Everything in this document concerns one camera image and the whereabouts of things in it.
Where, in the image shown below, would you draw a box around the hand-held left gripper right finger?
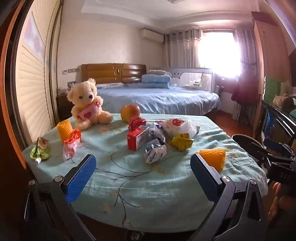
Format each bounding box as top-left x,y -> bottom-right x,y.
187,153 -> 270,241

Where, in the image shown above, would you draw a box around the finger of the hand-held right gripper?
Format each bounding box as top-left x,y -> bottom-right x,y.
232,134 -> 275,163
264,138 -> 296,160

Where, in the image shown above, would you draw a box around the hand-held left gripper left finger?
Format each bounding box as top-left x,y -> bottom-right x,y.
22,153 -> 97,241

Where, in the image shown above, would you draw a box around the yellow wrapper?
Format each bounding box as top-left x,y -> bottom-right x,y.
170,133 -> 194,151

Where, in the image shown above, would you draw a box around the red carton box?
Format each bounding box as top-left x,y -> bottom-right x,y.
127,126 -> 150,151

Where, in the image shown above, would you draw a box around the red wrapper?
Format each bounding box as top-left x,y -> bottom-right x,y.
128,116 -> 147,131

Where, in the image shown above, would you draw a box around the person's right hand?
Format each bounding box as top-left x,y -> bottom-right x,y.
268,182 -> 287,222

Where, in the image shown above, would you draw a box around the flat screen television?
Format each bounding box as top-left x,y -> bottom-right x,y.
262,109 -> 285,144

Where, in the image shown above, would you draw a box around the black glossy shelf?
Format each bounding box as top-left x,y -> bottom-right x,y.
261,100 -> 296,122

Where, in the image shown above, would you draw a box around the orange snack wrapper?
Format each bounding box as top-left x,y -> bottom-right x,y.
63,128 -> 82,161

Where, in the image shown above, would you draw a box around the brown stuffed toy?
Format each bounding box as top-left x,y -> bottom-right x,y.
273,93 -> 295,110

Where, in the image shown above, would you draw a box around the green drink pouch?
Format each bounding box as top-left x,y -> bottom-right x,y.
30,137 -> 51,165

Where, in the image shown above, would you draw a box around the dark red hanging coat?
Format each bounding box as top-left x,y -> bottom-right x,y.
231,70 -> 260,107

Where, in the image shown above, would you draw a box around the green boxes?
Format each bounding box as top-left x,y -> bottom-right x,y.
264,76 -> 281,102

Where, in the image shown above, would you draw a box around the light green floral tablecloth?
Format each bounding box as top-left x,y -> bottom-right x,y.
22,113 -> 269,229

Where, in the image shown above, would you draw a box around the dark wooden nightstand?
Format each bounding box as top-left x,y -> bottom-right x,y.
56,89 -> 74,127

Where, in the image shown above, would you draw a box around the beige teddy bear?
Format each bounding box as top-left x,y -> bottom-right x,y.
67,78 -> 114,130

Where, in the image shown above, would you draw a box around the red yellow apple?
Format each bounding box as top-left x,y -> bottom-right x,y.
120,104 -> 141,123

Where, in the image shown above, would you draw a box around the bed with blue sheet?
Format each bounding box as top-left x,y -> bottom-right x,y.
96,83 -> 221,116

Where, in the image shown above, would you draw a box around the grey patterned curtain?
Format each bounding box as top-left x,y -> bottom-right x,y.
236,27 -> 258,123
165,29 -> 201,68

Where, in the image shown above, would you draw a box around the folded blue quilt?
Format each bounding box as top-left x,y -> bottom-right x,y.
141,74 -> 171,89

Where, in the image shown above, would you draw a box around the brown wooden headboard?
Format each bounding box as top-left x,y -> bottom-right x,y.
81,63 -> 147,85

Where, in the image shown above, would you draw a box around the cream sliding wardrobe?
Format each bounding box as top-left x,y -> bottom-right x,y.
0,0 -> 64,163

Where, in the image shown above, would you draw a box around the white air conditioner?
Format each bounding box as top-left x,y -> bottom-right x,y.
141,28 -> 164,43

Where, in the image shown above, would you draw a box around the grey bed guard rail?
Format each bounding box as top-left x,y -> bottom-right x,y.
150,67 -> 216,93

